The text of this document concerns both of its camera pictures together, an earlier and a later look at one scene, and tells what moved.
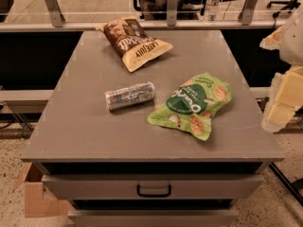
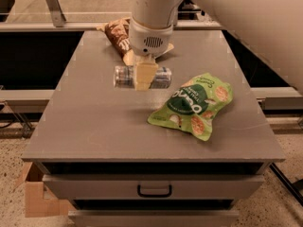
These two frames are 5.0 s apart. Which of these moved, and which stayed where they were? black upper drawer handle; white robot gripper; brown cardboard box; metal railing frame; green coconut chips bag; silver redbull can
Moved: silver redbull can; white robot gripper
Stayed: metal railing frame; black upper drawer handle; brown cardboard box; green coconut chips bag
